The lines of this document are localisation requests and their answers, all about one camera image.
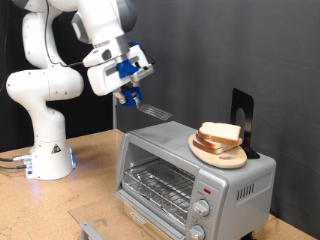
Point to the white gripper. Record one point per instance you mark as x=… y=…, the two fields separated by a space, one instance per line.
x=103 y=83

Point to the metal spatula with blue block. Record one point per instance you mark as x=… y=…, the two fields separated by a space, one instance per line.
x=156 y=112

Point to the thick white bread slice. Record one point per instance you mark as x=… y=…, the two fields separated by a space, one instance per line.
x=220 y=131

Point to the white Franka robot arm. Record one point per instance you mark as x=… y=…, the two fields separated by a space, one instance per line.
x=43 y=86

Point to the red oven indicator light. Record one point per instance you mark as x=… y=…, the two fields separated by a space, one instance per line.
x=207 y=191

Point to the silver oven knob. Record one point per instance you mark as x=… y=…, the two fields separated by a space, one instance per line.
x=196 y=232
x=201 y=207

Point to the silver toaster oven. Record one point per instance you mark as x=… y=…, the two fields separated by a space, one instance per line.
x=233 y=213

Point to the vertical metal pole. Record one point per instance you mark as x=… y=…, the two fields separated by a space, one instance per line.
x=114 y=116

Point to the round wooden cutting board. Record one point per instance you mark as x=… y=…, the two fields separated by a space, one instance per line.
x=226 y=160

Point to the black metal bookend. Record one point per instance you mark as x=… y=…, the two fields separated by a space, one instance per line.
x=248 y=103

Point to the blue printed camera mount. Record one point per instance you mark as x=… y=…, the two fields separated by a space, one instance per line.
x=126 y=69

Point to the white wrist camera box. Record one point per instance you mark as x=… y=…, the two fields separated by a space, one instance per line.
x=95 y=59

